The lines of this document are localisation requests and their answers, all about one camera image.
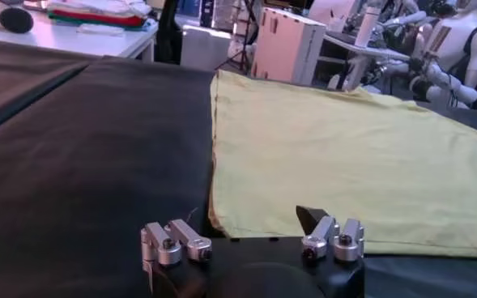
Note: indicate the yellow t-shirt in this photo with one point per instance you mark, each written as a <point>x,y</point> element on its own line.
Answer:
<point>343,162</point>

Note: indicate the white humanoid robot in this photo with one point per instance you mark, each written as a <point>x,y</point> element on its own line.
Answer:
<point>452,48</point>

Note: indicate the black office chair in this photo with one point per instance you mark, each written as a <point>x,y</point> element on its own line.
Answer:
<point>168,32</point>

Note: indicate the folded clothes stack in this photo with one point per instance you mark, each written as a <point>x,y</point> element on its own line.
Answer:
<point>100,12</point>

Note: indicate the small white standing desk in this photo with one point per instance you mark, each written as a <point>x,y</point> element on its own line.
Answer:
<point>355,52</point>

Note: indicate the tall white cardboard box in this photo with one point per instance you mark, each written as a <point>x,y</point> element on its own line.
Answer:
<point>286,44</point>

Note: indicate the black white vr controller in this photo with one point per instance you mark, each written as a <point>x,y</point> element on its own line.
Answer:
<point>16,20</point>

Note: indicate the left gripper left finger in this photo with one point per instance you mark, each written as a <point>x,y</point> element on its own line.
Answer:
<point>169,243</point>

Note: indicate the black tablecloth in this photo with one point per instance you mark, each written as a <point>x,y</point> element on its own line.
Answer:
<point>15,77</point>
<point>100,162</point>

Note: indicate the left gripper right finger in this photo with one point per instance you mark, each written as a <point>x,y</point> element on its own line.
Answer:
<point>323,235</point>

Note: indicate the white table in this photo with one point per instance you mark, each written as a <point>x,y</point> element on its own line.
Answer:
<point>80,40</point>

